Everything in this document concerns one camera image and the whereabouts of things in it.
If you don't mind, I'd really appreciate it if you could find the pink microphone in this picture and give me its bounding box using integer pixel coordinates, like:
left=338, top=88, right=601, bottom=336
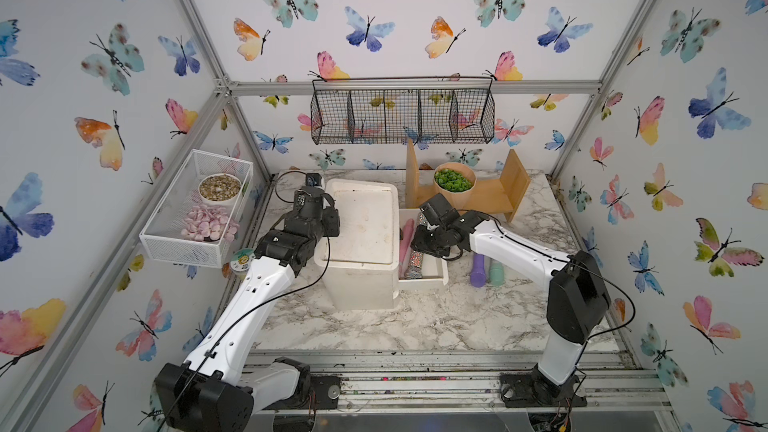
left=398, top=218, right=415, bottom=279

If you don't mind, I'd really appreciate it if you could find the purple microphone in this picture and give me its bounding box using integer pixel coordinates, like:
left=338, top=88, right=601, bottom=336
left=470, top=253, right=487, bottom=288

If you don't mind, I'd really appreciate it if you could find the green microphone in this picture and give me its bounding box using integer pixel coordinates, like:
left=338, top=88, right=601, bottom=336
left=488, top=259, right=505, bottom=287

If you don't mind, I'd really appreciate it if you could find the white drawer cabinet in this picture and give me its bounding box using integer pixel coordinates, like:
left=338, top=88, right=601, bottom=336
left=314, top=179, right=399, bottom=310

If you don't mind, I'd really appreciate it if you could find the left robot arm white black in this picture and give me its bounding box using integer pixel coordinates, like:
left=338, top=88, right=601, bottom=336
left=154, top=186, right=340, bottom=431

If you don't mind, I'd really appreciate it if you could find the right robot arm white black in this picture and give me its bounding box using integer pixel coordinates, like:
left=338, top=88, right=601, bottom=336
left=412, top=194, right=609, bottom=386

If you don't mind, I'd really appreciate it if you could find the pink pot with green plant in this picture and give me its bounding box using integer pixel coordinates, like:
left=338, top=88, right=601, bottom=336
left=433, top=162, right=477, bottom=209

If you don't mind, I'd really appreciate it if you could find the wooden shelf stand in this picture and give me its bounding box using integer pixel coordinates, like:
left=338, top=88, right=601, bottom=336
left=405, top=139, right=531, bottom=222

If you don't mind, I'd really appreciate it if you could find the clear jar sunflower lid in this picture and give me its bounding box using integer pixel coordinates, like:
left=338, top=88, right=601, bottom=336
left=229, top=248, right=255, bottom=275

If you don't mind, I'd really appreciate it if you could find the white bowl of nuts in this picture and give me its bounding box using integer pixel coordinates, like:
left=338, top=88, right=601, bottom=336
left=198, top=173, right=243, bottom=206

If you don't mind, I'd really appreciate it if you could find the pink petal pile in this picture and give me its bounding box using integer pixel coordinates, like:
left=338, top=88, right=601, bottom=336
left=180, top=204, right=239, bottom=242

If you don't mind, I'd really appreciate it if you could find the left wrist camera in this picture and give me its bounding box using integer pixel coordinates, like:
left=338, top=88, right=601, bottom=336
left=305, top=173, right=323, bottom=188

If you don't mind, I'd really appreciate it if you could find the black wire wall basket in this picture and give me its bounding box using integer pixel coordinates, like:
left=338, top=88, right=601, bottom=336
left=310, top=76, right=496, bottom=147

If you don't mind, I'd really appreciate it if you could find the white mesh wall basket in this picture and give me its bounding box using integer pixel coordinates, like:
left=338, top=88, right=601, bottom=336
left=140, top=150, right=253, bottom=268

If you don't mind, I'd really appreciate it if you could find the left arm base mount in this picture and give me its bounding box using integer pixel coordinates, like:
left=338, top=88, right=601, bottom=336
left=250, top=357, right=341, bottom=411

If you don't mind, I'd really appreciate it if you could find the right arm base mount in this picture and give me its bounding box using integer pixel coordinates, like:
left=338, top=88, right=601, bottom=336
left=499, top=366, right=587, bottom=408

